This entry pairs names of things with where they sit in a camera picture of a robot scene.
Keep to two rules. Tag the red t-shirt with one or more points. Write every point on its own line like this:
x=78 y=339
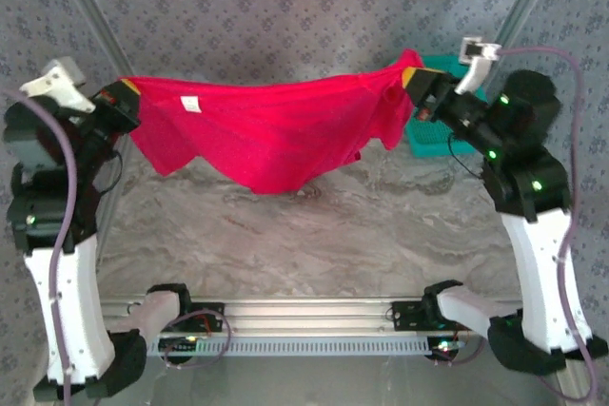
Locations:
x=266 y=140

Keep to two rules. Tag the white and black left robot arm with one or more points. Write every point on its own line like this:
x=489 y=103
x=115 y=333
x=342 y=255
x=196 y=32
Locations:
x=81 y=311

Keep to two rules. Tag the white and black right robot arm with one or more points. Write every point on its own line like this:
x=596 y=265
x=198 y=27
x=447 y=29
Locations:
x=537 y=282

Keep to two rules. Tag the teal plastic basket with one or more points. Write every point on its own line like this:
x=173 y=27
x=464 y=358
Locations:
x=428 y=140

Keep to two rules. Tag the black controller board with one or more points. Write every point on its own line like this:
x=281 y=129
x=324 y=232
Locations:
x=176 y=343
x=447 y=353

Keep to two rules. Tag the aluminium frame post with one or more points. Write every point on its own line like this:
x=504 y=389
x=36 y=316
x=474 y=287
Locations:
x=95 y=16
x=527 y=2

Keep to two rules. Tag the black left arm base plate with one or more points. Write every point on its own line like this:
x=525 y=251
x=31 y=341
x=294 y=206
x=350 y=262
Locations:
x=190 y=325

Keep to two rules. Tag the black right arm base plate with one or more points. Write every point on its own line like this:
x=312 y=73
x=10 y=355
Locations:
x=409 y=322

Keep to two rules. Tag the aluminium frame cross rail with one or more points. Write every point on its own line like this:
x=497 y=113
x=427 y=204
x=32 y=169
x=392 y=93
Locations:
x=309 y=315

